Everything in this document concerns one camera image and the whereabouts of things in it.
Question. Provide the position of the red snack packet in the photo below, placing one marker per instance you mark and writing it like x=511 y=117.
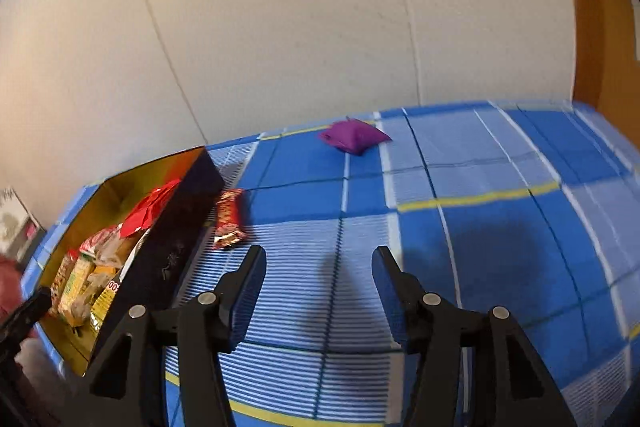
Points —
x=145 y=209

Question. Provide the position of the white printed object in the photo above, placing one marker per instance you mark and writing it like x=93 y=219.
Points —
x=15 y=217

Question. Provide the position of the wooden door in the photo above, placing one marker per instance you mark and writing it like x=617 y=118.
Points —
x=600 y=32

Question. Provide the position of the red-ended snack bar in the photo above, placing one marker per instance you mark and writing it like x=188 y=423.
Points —
x=92 y=243

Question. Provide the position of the brown cookie packet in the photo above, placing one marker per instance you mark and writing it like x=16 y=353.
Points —
x=117 y=252

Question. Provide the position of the red-brown snack packet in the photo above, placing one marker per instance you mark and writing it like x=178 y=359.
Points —
x=229 y=219

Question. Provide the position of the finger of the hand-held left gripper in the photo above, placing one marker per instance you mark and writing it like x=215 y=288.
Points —
x=25 y=314

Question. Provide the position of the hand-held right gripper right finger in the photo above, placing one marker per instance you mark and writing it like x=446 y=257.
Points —
x=387 y=292

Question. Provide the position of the gold tin box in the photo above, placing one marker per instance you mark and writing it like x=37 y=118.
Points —
x=180 y=227

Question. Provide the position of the blue plaid tablecloth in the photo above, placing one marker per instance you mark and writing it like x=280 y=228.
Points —
x=490 y=257

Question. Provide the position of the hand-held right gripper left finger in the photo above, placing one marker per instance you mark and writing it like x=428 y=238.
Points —
x=250 y=292

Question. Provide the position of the purple snack packet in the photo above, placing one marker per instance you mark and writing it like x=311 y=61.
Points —
x=352 y=137

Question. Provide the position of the green and yellow cracker packet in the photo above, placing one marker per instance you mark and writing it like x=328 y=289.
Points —
x=75 y=282

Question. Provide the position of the yellow snack packet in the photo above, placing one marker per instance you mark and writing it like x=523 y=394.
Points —
x=105 y=299

